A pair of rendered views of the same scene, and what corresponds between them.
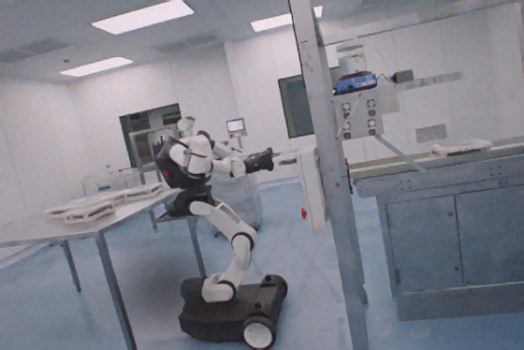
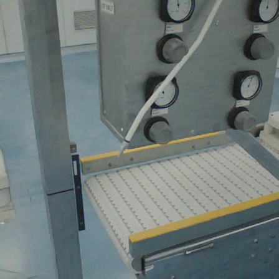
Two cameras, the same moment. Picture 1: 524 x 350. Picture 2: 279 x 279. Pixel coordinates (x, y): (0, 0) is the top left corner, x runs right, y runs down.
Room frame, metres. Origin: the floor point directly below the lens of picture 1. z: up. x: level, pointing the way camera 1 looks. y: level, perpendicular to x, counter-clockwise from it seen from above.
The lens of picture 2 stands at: (1.46, -0.17, 1.31)
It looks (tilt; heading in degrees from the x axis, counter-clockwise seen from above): 27 degrees down; 322
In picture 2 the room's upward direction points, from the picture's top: straight up
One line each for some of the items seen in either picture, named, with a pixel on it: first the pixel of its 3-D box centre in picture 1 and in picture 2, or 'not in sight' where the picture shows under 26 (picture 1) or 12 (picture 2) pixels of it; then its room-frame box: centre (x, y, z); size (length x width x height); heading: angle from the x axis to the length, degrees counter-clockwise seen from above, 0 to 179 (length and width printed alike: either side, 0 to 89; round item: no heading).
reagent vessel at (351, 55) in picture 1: (351, 57); not in sight; (1.90, -0.58, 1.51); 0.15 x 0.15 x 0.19
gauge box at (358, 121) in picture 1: (358, 117); (188, 52); (1.81, -0.53, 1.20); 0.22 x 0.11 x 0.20; 75
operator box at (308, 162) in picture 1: (313, 186); not in sight; (1.16, -0.16, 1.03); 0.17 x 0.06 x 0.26; 165
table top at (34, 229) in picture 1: (70, 217); not in sight; (2.61, 1.52, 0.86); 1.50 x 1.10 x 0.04; 73
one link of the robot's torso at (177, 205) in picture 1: (190, 201); not in sight; (2.20, 0.50, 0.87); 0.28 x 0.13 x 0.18; 77
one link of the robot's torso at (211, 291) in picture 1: (221, 286); not in sight; (2.18, 0.42, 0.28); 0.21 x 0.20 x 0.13; 77
